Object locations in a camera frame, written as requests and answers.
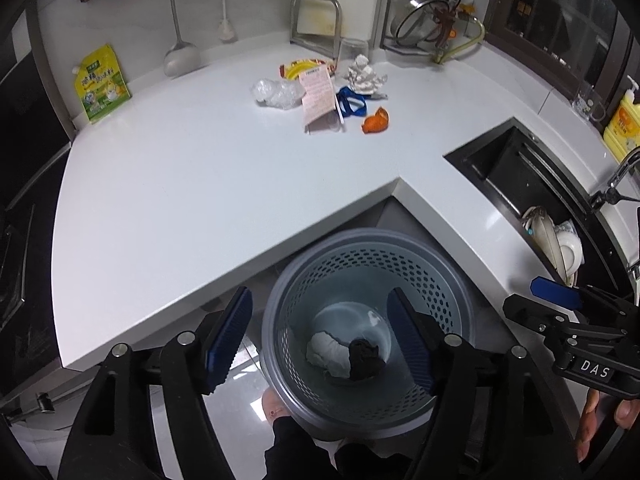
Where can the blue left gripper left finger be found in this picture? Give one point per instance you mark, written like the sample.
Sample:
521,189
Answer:
223,341

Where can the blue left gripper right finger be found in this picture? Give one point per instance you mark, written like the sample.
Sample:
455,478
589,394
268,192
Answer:
407,330

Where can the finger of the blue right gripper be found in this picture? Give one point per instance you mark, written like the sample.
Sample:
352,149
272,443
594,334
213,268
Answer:
558,294
532,315

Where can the pink paper receipt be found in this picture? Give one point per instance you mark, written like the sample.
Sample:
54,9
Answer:
320,108

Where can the clear plastic bag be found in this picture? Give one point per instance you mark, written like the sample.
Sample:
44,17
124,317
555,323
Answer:
282,94

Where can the white paper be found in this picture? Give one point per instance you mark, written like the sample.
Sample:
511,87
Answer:
362,78

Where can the red patterned snack wrapper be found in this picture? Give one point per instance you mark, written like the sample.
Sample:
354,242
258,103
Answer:
291,71

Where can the clear plastic cup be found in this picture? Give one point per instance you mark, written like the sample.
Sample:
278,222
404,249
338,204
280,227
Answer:
350,49

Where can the black trash in bin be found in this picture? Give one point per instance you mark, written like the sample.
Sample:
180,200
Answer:
364,360

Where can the grey perforated trash bin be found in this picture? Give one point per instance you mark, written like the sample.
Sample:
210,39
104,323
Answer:
340,286

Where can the black kitchen sink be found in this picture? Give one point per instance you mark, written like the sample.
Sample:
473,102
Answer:
516,171

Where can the right hand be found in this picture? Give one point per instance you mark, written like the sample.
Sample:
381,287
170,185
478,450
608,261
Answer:
593,417

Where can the left hand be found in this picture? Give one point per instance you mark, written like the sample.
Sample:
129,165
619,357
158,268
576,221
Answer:
273,407

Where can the white dishes in sink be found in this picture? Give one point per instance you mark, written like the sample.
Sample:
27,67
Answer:
560,243

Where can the white crumpled tissue in bin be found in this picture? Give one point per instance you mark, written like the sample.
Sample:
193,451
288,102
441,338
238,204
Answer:
325,352

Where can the steel faucet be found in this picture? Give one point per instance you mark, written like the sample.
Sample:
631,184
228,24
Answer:
609,194

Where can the yellow dish soap bottle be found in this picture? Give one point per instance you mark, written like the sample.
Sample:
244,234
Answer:
622,134

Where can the clear glass mug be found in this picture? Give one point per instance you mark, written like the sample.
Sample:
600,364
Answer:
588,104

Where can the grey ladle spatula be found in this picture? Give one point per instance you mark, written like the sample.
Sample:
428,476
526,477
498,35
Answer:
183,57

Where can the yellow green detergent pouch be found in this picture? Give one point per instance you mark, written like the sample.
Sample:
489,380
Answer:
99,83

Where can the blue white bottle brush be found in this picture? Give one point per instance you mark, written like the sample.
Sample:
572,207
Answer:
226,32

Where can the steel cutting board rack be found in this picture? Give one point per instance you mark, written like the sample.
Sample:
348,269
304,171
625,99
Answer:
316,25

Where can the steel pot lid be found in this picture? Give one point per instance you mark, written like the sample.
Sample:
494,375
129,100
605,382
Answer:
424,22

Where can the dish drying rack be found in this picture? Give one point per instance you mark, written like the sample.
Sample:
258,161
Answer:
469,31

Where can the dark window frame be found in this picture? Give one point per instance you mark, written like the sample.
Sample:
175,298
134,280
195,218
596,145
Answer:
567,42

